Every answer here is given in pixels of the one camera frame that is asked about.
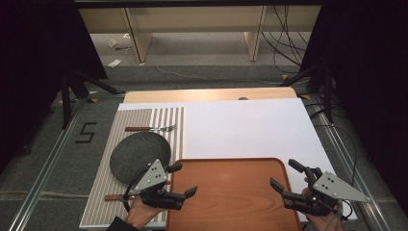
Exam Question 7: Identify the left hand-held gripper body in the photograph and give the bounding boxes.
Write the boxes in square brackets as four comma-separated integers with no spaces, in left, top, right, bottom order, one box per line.
[129,158,188,212]

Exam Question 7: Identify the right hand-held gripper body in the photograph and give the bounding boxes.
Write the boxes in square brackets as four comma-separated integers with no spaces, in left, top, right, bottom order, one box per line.
[282,167,372,217]

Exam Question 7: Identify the person's right hand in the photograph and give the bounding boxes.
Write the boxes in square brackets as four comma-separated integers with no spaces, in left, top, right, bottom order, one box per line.
[301,178,344,231]

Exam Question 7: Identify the person's left hand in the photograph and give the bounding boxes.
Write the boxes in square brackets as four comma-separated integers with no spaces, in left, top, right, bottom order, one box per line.
[124,179,171,230]

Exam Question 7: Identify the dark grey round plate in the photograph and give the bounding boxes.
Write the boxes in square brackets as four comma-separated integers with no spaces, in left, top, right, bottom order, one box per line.
[109,131,172,186]

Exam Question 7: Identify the brown wooden tray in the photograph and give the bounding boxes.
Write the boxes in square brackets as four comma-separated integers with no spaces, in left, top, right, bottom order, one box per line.
[166,157,303,231]

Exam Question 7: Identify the striped beige placemat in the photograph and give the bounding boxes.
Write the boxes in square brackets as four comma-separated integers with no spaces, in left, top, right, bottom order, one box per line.
[79,106,186,229]

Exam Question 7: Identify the white board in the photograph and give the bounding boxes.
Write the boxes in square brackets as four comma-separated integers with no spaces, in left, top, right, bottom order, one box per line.
[117,97,359,222]

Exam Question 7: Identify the light wooden table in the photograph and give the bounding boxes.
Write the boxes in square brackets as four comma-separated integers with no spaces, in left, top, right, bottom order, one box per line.
[123,86,298,104]

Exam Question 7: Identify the black tripod stand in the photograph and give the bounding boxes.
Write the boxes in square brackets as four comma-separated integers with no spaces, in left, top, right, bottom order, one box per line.
[279,63,335,125]
[59,67,126,130]

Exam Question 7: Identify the black tape floor mark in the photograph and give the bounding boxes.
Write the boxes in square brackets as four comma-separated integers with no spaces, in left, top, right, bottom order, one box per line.
[74,121,98,144]

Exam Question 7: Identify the dark curtain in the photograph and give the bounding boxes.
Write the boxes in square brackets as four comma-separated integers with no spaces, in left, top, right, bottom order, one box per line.
[299,0,408,218]
[0,0,109,176]

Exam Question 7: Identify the beige wooden shelf unit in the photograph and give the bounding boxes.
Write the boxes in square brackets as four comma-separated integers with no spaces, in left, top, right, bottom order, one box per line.
[78,4,322,64]

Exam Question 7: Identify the metal floor rail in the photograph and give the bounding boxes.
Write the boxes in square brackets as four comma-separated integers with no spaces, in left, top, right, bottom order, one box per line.
[6,90,127,231]
[301,92,394,231]

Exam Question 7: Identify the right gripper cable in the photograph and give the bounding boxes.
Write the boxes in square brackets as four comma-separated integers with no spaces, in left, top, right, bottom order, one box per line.
[332,198,354,231]

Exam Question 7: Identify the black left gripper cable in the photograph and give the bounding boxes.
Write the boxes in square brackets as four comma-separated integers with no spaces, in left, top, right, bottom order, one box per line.
[122,167,155,213]

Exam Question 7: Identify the knife with wooden handle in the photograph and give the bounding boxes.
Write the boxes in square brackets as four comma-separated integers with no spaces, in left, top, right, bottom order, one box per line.
[104,192,136,202]

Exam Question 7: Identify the fork with wooden handle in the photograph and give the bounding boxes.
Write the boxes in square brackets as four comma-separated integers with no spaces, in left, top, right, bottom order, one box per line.
[124,124,177,134]

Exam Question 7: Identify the black floor cable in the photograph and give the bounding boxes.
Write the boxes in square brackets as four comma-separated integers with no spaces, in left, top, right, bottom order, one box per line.
[304,101,359,188]

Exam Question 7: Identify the bundle of black cables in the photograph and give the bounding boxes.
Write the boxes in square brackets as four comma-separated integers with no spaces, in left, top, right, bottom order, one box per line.
[260,4,312,75]

